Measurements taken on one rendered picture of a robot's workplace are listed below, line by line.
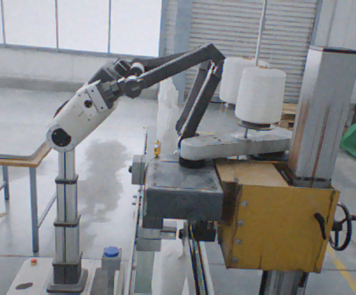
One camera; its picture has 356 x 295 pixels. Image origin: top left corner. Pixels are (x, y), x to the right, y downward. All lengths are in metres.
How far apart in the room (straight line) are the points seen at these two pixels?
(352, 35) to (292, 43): 1.37
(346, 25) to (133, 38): 4.70
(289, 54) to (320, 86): 7.99
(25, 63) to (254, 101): 8.37
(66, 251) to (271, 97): 1.55
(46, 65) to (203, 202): 8.23
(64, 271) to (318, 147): 1.62
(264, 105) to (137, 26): 7.72
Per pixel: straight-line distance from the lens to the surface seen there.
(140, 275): 2.36
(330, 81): 1.26
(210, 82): 1.66
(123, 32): 8.82
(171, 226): 1.48
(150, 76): 1.63
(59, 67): 9.14
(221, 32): 8.85
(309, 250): 1.40
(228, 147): 1.34
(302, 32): 9.28
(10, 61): 9.43
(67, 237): 2.28
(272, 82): 1.17
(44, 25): 9.12
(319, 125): 1.29
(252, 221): 1.29
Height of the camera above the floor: 1.81
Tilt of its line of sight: 20 degrees down
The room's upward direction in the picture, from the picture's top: 5 degrees clockwise
